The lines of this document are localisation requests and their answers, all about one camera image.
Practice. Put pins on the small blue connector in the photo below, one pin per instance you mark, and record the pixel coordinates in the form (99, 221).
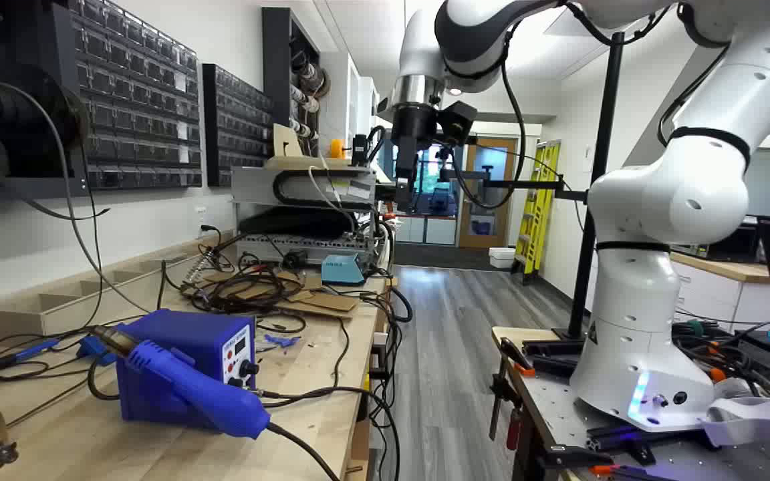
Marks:
(93, 348)

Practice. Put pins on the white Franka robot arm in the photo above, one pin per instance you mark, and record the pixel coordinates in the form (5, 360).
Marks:
(670, 197)

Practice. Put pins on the brown flat boards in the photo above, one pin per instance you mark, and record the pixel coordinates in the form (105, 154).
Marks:
(321, 302)

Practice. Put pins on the wooden door with window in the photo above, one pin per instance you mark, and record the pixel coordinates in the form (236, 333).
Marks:
(493, 190)

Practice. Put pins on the white bin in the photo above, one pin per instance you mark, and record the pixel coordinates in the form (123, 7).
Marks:
(500, 258)

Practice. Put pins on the black wall cabinet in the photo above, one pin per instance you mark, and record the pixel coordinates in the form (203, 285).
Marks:
(281, 54)

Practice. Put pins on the teal soldering station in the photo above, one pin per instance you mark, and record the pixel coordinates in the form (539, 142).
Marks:
(343, 269)

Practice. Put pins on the small black parts bin rack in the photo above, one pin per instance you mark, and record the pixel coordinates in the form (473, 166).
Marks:
(238, 123)

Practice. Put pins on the large black parts bin rack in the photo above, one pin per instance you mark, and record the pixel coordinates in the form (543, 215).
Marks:
(127, 90)

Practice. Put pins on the black pole stand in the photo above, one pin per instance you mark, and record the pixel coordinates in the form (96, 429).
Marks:
(593, 177)

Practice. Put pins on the small blue hand tool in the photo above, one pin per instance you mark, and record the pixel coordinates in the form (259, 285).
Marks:
(39, 348)

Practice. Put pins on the small wooden board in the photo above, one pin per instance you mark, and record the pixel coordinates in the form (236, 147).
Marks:
(523, 336)

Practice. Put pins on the black wall shelf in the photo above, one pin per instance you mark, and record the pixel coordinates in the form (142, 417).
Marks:
(45, 186)

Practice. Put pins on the gray perforated robot table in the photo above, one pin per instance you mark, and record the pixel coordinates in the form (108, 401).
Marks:
(553, 410)

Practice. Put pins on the blue plastic piece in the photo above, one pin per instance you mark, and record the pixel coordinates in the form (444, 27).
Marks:
(281, 341)

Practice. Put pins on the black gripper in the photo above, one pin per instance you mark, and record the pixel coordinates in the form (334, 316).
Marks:
(414, 123)

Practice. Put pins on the blue soldering station box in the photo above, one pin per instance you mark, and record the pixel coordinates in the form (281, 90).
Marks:
(206, 336)

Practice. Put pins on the plywood bracket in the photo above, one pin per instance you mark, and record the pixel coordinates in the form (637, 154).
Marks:
(285, 142)

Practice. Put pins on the yellow ladder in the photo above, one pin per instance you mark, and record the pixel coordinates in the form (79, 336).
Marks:
(536, 203)

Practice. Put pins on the small orange object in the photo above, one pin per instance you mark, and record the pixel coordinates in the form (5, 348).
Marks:
(338, 147)

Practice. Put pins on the white cabinet with wooden top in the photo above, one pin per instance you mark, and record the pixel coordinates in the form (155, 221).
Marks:
(723, 275)

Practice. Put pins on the black orange clamp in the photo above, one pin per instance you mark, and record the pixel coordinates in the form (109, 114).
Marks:
(505, 392)

